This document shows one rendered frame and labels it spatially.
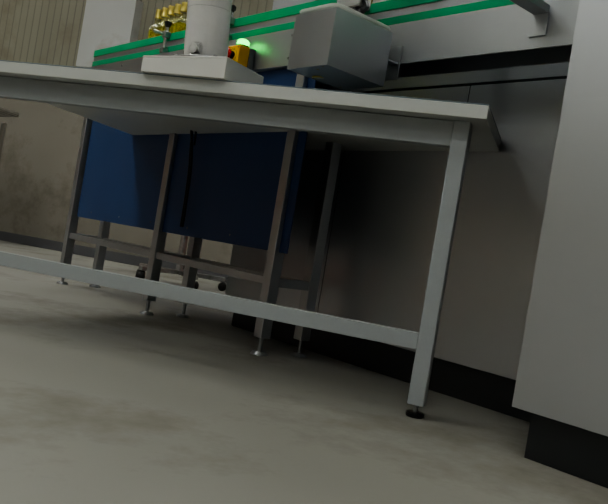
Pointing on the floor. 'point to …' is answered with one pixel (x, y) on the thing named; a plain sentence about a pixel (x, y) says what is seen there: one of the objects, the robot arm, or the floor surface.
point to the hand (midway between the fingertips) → (348, 28)
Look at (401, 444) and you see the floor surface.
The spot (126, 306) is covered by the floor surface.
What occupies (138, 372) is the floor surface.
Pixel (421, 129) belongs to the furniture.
